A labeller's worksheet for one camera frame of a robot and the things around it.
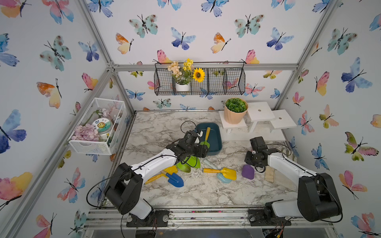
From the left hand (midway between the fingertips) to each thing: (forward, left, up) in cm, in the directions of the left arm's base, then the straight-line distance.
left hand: (205, 147), depth 85 cm
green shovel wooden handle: (-6, +12, -12) cm, 19 cm away
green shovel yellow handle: (+11, -1, -13) cm, 17 cm away
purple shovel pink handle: (-11, -24, -10) cm, 28 cm away
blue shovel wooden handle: (-13, +18, -13) cm, 26 cm away
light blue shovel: (-12, -8, -12) cm, 19 cm away
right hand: (-3, -27, -9) cm, 29 cm away
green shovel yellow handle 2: (-3, +7, -11) cm, 14 cm away
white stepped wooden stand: (+18, -36, +1) cm, 40 cm away
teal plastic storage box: (+14, -8, -13) cm, 21 cm away
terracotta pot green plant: (+16, -17, +14) cm, 27 cm away
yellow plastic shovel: (-10, -13, -12) cm, 21 cm away
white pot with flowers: (+36, +12, +19) cm, 42 cm away
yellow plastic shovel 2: (-7, +20, -12) cm, 25 cm away
